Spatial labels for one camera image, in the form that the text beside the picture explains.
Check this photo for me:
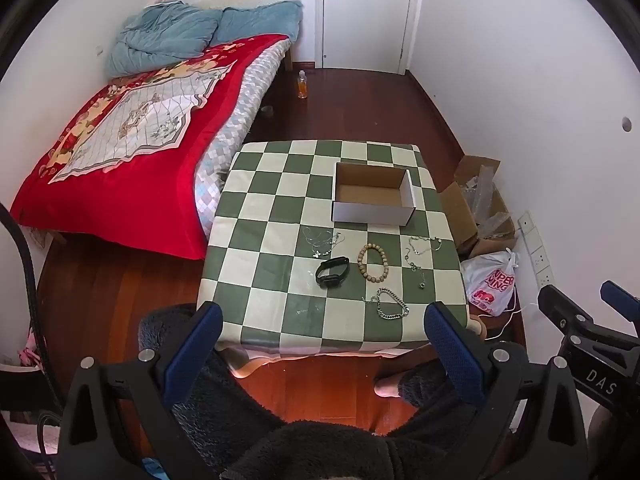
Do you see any blue quilt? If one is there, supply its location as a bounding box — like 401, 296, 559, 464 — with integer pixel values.
105, 0, 222, 79

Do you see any black fuzzy clothing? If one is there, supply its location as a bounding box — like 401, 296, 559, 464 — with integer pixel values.
136, 303, 501, 480

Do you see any white wall socket strip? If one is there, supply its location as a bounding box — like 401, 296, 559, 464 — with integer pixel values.
518, 211, 554, 288

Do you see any checkered pastel bed sheet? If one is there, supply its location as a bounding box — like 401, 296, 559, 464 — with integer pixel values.
194, 39, 292, 238

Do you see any wooden bead bracelet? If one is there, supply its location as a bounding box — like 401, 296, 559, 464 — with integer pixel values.
357, 242, 391, 286

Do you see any blue pillow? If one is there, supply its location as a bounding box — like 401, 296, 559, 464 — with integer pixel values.
209, 1, 303, 47

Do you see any silver pendant necklace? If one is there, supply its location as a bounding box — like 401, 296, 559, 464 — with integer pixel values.
402, 235, 444, 291

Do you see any orange drink bottle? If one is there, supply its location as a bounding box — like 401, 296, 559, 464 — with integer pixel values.
297, 70, 308, 100

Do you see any white door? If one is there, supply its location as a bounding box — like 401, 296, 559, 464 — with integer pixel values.
314, 0, 421, 75

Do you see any black fitness band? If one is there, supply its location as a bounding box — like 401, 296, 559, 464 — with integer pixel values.
314, 257, 350, 289

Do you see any red floral bedspread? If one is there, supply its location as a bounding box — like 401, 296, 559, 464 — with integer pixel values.
10, 34, 290, 260

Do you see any white red plastic bag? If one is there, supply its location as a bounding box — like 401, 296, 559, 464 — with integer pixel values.
461, 249, 518, 316

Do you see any silver chain bracelet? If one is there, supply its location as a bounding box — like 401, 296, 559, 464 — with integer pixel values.
369, 287, 411, 322

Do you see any green white checkered tablecloth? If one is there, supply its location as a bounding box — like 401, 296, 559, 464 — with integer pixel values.
198, 140, 469, 377

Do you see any clear bubble wrap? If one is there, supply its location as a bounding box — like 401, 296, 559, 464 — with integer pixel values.
460, 164, 510, 240

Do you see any thin silver necklace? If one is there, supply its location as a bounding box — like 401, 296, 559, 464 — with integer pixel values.
299, 226, 347, 260

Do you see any brown cardboard box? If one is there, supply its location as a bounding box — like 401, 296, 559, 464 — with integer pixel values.
439, 155, 515, 260

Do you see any white cardboard box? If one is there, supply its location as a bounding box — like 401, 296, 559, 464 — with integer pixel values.
331, 162, 416, 226

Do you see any black cable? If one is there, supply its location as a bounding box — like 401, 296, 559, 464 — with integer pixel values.
0, 201, 66, 480

